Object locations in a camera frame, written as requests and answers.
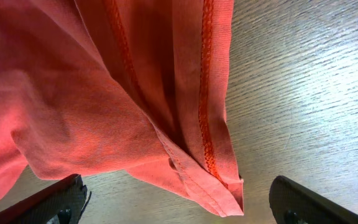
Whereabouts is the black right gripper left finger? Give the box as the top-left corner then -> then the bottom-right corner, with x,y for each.
0,174 -> 91,224

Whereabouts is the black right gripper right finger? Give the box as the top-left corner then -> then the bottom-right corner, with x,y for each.
269,175 -> 358,224

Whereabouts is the orange McKinney Boyd soccer t-shirt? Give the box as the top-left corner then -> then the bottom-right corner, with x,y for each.
0,0 -> 244,217

